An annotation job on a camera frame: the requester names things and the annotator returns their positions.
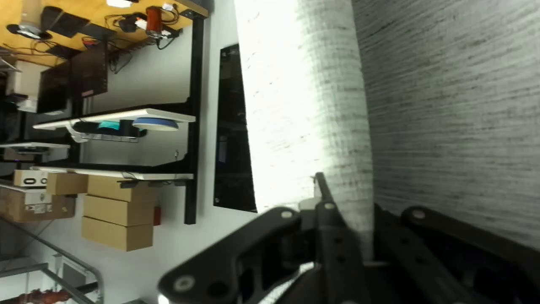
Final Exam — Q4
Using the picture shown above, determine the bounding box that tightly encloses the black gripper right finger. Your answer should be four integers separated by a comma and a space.
374, 203, 540, 304

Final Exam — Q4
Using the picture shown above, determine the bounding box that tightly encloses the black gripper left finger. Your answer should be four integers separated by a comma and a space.
158, 171, 375, 304

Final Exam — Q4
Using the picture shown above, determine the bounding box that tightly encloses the grey pleated curtain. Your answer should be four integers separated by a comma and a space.
234, 0, 540, 256

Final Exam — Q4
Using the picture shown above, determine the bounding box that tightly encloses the black flat monitor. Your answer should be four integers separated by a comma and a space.
213, 43, 261, 215

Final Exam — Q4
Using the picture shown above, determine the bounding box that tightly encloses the white shelf board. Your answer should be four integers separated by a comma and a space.
33, 107, 200, 134
33, 166, 197, 185

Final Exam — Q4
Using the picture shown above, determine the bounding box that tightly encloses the small brown cardboard box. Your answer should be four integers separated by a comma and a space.
46, 171, 90, 198

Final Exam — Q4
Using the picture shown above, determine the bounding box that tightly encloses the large brown cardboard box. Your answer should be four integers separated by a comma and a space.
0, 185, 78, 225

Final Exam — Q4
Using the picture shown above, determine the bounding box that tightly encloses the small white box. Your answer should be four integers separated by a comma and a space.
13, 168, 50, 190

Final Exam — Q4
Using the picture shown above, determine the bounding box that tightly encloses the red canister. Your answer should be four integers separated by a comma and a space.
144, 4, 166, 31

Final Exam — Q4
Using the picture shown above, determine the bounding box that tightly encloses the wooden desk top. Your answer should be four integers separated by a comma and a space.
0, 0, 212, 62

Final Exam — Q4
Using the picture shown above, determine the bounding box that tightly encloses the black shelf frame post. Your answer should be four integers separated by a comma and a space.
183, 11, 207, 227

